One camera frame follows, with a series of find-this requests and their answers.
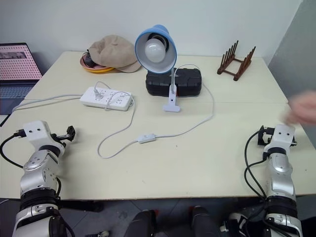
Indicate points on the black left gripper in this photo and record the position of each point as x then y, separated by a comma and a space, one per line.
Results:
59, 137

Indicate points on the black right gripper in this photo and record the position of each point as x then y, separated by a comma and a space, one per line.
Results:
269, 134

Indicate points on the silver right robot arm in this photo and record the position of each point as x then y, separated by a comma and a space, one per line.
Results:
281, 177

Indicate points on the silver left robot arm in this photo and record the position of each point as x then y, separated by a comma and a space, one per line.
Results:
37, 172

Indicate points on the white power plug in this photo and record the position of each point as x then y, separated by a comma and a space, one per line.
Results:
97, 95

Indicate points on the blue desk lamp white clamp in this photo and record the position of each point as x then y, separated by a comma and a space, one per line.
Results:
170, 61

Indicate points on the person's bare hand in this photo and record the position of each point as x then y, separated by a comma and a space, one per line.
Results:
304, 108

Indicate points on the white power strip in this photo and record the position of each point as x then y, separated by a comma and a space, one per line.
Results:
113, 101

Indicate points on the yellow plate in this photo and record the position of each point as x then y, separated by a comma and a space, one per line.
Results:
98, 70

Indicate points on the dark wooden dish rack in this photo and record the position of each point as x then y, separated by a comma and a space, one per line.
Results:
238, 66

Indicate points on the small black object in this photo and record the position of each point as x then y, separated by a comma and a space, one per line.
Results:
88, 60

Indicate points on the grey partition panel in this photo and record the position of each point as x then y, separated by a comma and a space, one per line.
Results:
296, 61

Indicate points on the open laptop pink screen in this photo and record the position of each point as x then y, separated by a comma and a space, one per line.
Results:
17, 64

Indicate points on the black plastic tool case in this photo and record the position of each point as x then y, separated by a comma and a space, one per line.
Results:
187, 82

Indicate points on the beige cap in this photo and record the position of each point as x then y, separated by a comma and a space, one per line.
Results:
116, 53

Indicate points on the dark rounded shape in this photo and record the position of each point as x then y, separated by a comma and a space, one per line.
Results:
205, 222
142, 224

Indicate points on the white light bulb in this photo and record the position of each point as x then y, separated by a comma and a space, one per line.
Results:
155, 51

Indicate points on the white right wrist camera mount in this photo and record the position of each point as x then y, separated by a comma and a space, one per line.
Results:
281, 137

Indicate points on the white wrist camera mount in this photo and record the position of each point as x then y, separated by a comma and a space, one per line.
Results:
37, 134
281, 137

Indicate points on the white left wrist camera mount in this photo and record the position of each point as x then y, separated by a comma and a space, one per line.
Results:
37, 134

